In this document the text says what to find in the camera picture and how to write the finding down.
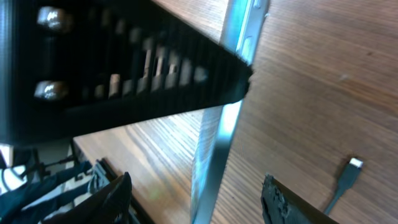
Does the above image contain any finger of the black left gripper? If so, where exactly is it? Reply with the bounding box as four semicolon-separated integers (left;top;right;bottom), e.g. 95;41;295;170
20;1;252;137

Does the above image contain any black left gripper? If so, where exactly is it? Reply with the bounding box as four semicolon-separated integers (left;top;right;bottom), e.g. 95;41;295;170
1;1;37;145

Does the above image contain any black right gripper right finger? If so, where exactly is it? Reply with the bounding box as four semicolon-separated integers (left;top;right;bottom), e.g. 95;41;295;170
261;174;338;224

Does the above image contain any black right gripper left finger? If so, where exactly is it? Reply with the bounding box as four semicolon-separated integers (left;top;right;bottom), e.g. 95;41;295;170
44;172;132;224

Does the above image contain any black charger cable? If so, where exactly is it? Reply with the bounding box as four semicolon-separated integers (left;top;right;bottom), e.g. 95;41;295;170
323;157;364;216

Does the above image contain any light blue Galaxy smartphone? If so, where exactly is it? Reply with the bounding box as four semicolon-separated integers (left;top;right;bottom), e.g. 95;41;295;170
190;0;271;224

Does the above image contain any person in patterned shirt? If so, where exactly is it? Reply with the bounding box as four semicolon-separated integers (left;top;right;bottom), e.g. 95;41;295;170
1;161;92;224

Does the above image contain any black mounting rail base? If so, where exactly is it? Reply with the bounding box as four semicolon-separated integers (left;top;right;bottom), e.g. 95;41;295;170
96;157;155;224

